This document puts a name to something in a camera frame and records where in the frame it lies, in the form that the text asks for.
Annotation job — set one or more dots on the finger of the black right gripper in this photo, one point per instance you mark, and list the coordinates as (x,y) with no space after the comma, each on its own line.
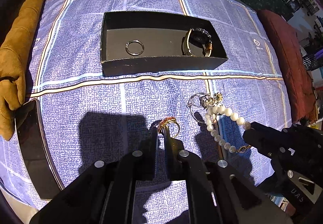
(272,143)

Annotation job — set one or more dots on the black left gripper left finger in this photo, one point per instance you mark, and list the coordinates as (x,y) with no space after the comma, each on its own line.
(105,192)

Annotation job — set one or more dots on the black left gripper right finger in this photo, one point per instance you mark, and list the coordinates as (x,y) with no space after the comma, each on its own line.
(217,192)

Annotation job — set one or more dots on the silver hoop jewelry cluster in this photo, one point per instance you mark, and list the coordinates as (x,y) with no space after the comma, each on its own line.
(206,101)

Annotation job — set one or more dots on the black dial wristwatch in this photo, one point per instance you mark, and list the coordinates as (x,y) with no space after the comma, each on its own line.
(198,37)

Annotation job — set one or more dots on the black rectangular tray box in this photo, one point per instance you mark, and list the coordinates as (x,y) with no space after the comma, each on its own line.
(134,42)

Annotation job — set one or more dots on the dark red cushion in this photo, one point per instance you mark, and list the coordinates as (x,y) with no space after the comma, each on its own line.
(283,38)

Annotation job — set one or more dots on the black smartphone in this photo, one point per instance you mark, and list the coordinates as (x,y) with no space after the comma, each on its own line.
(35,151)

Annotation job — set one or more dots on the tan suede cushion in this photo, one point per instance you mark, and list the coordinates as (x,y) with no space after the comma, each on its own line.
(14,56)

